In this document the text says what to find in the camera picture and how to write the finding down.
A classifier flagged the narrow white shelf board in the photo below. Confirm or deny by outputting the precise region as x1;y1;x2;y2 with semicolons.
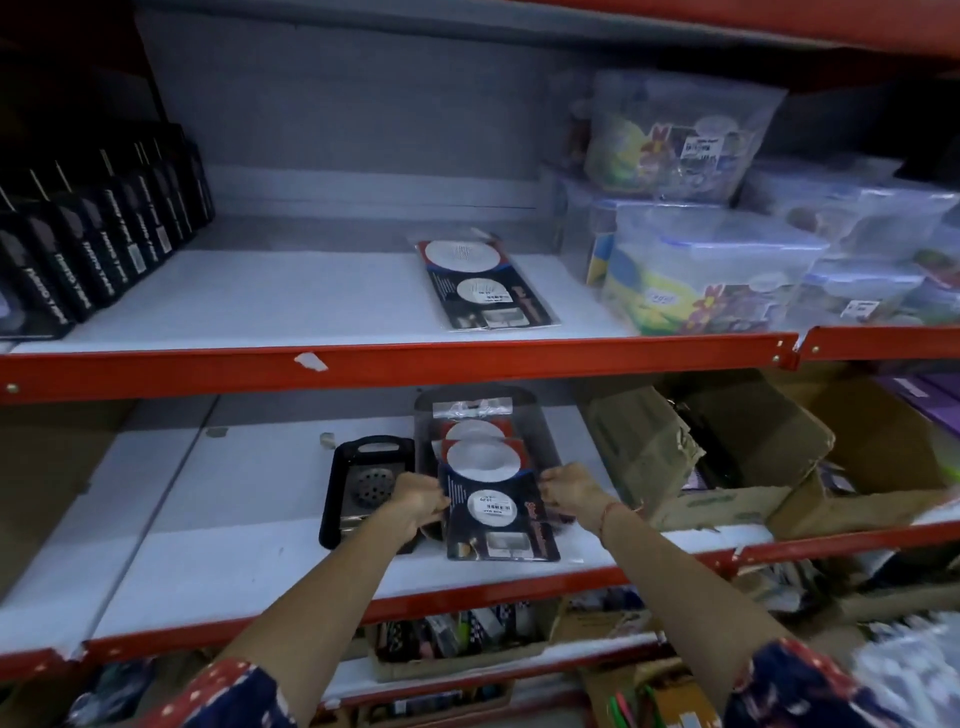
0;426;205;663

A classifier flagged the cardboard tray of small items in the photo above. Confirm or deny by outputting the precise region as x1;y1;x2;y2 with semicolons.
366;596;565;684

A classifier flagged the person's left hand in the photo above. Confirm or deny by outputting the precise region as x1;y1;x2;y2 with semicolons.
382;471;452;544

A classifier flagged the torn brown cardboard box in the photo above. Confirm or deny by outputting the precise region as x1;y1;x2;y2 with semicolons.
583;367;837;535

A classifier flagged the clear container with blue clips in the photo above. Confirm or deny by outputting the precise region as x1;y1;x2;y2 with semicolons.
602;202;831;337

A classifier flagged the person's right dotted sleeve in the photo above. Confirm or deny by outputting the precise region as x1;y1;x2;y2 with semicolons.
722;637;905;728

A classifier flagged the orange thread wrist band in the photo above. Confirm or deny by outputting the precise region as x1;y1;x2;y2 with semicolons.
598;500;648;538

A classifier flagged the cardboard box with green pens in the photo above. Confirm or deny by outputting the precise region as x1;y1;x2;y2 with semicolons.
577;658;725;728

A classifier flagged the red shelf beam overhead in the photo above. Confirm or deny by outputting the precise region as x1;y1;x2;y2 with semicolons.
517;0;960;63

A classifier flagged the red shelf beam with torn edge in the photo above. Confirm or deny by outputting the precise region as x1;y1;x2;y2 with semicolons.
0;517;960;685

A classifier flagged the purple flat packet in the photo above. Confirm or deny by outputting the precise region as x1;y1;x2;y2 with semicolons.
877;373;960;438

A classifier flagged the white shelf board with packs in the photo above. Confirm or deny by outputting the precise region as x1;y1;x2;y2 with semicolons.
88;401;775;643

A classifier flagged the long red shelf beam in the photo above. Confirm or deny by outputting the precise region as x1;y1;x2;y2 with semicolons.
0;332;801;408

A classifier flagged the person's right hand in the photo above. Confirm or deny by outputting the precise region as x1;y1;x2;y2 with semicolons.
537;462;621;537

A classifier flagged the clear plastic storage container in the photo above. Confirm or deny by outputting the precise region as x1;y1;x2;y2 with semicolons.
541;161;661;288
738;156;960;260
786;256;960;331

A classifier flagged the person's right forearm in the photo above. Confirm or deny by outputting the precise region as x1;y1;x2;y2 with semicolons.
596;504;790;715

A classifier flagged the clear crinkled plastic bag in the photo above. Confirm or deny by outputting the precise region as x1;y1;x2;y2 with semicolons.
851;613;960;728

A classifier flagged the short red shelf beam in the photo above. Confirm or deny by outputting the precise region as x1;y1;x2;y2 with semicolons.
798;324;960;366

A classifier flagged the clear container with floral label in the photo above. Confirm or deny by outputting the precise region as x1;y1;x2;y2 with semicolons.
583;69;789;201

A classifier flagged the person's dotted sleeve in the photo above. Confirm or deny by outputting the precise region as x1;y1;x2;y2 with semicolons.
722;637;905;728
141;658;280;728

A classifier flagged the sink strainer blister pack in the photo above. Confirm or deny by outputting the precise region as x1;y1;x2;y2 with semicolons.
414;385;564;481
437;438;562;564
414;231;563;333
429;417;528;481

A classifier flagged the black drain strainer packet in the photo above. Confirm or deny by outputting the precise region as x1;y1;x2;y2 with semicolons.
319;436;418;555

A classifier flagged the person's left dotted sleeve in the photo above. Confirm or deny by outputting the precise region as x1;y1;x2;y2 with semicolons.
141;658;280;728

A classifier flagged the large brown cardboard box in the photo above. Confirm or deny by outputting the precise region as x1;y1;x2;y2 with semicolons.
768;371;960;543

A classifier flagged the person's left forearm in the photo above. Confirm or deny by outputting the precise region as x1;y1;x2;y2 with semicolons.
216;517;421;726

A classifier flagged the row of black carded packets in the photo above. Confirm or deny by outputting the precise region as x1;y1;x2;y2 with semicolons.
0;122;217;343

